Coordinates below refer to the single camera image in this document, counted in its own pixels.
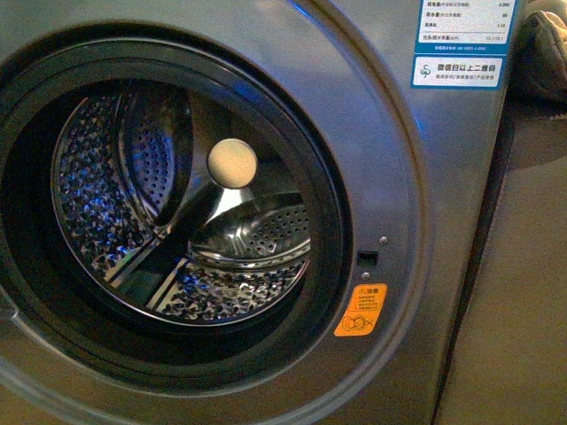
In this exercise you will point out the grey front-load washing machine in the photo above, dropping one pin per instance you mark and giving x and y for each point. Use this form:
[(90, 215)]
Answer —
[(393, 179)]

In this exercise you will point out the steel perforated washer drum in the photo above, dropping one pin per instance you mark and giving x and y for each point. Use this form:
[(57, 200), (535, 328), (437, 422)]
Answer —
[(175, 207)]

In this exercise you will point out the orange warning sticker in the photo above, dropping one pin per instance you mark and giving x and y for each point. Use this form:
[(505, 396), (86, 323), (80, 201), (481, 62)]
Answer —
[(363, 310)]

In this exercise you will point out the blue white energy label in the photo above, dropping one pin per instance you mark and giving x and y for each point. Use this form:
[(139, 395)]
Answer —
[(462, 44)]

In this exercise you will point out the grey cabinet side panel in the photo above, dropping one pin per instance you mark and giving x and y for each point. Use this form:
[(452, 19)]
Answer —
[(507, 356)]

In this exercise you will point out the dark quilted cloth pile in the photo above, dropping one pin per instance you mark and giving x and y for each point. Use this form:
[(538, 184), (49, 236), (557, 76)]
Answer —
[(539, 66)]

